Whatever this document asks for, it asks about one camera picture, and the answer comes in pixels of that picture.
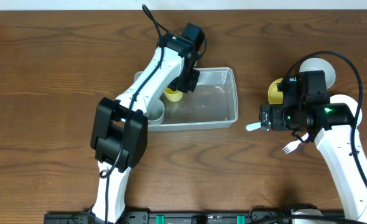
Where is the grey plastic bowl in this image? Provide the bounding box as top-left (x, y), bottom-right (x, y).
top-left (299, 58), bottom-right (336, 89)

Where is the yellow plastic bowl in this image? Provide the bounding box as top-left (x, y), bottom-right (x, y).
top-left (267, 78), bottom-right (283, 105)

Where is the white plastic bowl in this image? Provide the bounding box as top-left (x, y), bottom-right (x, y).
top-left (330, 94), bottom-right (358, 117)

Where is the yellow plastic cup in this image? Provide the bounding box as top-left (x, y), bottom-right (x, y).
top-left (164, 88), bottom-right (184, 103)

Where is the pink plastic fork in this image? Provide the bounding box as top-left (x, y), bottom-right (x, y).
top-left (282, 133), bottom-right (309, 154)

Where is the clear plastic container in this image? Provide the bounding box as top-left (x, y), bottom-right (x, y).
top-left (148, 67), bottom-right (239, 131)

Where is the mint green plastic spoon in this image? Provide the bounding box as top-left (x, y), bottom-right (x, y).
top-left (246, 122), bottom-right (261, 131)

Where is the grey plastic cup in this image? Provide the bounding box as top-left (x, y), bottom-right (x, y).
top-left (148, 100), bottom-right (165, 125)

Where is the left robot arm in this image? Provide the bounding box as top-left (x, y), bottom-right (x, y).
top-left (89, 24), bottom-right (205, 223)

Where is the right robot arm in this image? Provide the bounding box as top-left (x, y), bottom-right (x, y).
top-left (259, 68), bottom-right (367, 223)

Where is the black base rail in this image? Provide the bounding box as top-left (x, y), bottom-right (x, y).
top-left (43, 203), bottom-right (355, 224)

